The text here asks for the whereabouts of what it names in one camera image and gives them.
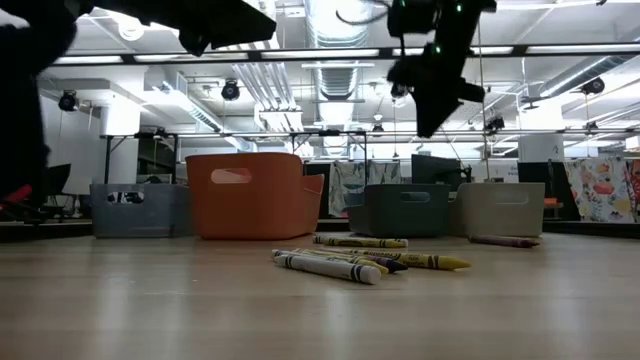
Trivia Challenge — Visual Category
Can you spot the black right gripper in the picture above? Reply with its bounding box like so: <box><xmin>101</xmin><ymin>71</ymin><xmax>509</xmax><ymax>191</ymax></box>
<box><xmin>388</xmin><ymin>12</ymin><xmax>485</xmax><ymax>140</ymax></box>

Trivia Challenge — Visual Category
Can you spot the floral cloth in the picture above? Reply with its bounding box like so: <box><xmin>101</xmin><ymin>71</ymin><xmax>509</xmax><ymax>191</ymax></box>
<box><xmin>327</xmin><ymin>159</ymin><xmax>402</xmax><ymax>220</ymax></box>
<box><xmin>563</xmin><ymin>156</ymin><xmax>640</xmax><ymax>225</ymax></box>

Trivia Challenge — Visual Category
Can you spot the black overhead beam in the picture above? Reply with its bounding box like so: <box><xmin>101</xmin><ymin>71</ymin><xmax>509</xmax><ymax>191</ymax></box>
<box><xmin>49</xmin><ymin>43</ymin><xmax>640</xmax><ymax>69</ymax></box>

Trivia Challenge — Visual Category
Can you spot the orange plastic bin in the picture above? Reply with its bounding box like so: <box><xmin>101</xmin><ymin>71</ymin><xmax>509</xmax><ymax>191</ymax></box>
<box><xmin>185</xmin><ymin>152</ymin><xmax>325</xmax><ymax>241</ymax></box>

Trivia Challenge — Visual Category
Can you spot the thin beige pole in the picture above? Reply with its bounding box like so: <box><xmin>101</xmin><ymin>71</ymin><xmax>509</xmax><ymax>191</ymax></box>
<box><xmin>477</xmin><ymin>22</ymin><xmax>491</xmax><ymax>182</ymax></box>

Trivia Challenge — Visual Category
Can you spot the black background table frame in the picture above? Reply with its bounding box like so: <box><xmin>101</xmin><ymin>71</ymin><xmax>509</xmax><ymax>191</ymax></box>
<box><xmin>102</xmin><ymin>129</ymin><xmax>370</xmax><ymax>187</ymax></box>

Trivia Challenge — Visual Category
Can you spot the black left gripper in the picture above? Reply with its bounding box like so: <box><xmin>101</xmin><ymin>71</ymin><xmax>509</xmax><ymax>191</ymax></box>
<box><xmin>92</xmin><ymin>0</ymin><xmax>277</xmax><ymax>57</ymax></box>

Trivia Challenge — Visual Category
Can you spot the teal plastic bin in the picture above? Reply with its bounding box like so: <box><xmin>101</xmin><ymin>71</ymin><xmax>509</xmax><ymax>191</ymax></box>
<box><xmin>347</xmin><ymin>183</ymin><xmax>452</xmax><ymax>239</ymax></box>

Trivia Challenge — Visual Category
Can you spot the yellow crayon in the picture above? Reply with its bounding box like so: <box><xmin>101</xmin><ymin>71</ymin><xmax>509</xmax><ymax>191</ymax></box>
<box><xmin>313</xmin><ymin>235</ymin><xmax>409</xmax><ymax>250</ymax></box>
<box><xmin>292</xmin><ymin>247</ymin><xmax>391</xmax><ymax>276</ymax></box>
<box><xmin>319</xmin><ymin>248</ymin><xmax>472</xmax><ymax>272</ymax></box>

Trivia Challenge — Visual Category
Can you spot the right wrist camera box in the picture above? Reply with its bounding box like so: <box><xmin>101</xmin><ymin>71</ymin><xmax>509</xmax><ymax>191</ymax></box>
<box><xmin>387</xmin><ymin>0</ymin><xmax>437</xmax><ymax>37</ymax></box>

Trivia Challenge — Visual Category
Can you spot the red chair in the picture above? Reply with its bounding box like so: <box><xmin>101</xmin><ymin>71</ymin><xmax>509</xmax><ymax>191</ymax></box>
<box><xmin>0</xmin><ymin>184</ymin><xmax>33</xmax><ymax>211</ymax></box>

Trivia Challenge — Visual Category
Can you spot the white light strip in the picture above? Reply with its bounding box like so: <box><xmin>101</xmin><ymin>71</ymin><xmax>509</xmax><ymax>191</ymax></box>
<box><xmin>52</xmin><ymin>55</ymin><xmax>124</xmax><ymax>65</ymax></box>
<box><xmin>133</xmin><ymin>51</ymin><xmax>236</xmax><ymax>63</ymax></box>
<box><xmin>260</xmin><ymin>48</ymin><xmax>380</xmax><ymax>59</ymax></box>
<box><xmin>392</xmin><ymin>45</ymin><xmax>516</xmax><ymax>57</ymax></box>
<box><xmin>524</xmin><ymin>43</ymin><xmax>640</xmax><ymax>55</ymax></box>

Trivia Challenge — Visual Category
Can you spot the white crayon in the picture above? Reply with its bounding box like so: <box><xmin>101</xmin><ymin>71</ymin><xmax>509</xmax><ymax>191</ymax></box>
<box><xmin>274</xmin><ymin>254</ymin><xmax>384</xmax><ymax>286</ymax></box>
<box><xmin>269</xmin><ymin>248</ymin><xmax>321</xmax><ymax>261</ymax></box>
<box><xmin>329</xmin><ymin>233</ymin><xmax>407</xmax><ymax>241</ymax></box>

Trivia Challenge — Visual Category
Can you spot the smoky grey plastic bin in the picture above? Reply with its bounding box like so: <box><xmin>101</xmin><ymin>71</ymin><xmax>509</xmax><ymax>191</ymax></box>
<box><xmin>89</xmin><ymin>183</ymin><xmax>195</xmax><ymax>239</ymax></box>

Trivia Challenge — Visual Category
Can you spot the white plastic bin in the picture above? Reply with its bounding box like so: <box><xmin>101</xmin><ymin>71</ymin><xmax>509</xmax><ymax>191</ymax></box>
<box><xmin>449</xmin><ymin>182</ymin><xmax>546</xmax><ymax>238</ymax></box>

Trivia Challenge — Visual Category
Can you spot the purple crayon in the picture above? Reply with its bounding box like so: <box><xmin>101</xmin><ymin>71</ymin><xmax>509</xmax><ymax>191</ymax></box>
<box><xmin>468</xmin><ymin>234</ymin><xmax>542</xmax><ymax>249</ymax></box>
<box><xmin>349</xmin><ymin>253</ymin><xmax>409</xmax><ymax>274</ymax></box>

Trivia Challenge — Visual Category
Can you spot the dark partition panel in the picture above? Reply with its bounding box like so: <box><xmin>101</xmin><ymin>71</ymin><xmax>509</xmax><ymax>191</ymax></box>
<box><xmin>517</xmin><ymin>160</ymin><xmax>581</xmax><ymax>222</ymax></box>

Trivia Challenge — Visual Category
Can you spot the silver ventilation duct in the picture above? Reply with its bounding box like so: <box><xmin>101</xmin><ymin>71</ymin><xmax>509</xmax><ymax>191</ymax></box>
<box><xmin>537</xmin><ymin>52</ymin><xmax>640</xmax><ymax>101</ymax></box>
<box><xmin>303</xmin><ymin>0</ymin><xmax>375</xmax><ymax>156</ymax></box>

